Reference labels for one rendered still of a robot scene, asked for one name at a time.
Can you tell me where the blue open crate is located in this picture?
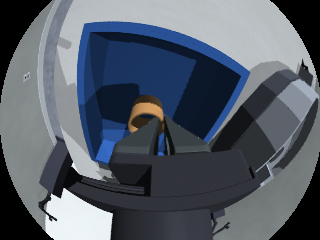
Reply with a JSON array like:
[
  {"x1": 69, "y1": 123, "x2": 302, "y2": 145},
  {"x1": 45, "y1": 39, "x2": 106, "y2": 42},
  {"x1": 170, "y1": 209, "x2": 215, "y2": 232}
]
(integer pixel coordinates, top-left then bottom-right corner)
[{"x1": 77, "y1": 21, "x2": 251, "y2": 165}]

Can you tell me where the bronze bushing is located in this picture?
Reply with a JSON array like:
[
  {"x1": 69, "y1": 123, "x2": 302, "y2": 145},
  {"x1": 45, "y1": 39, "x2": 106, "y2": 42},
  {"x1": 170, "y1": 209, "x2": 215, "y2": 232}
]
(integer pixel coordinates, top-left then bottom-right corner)
[{"x1": 128, "y1": 95, "x2": 164, "y2": 136}]

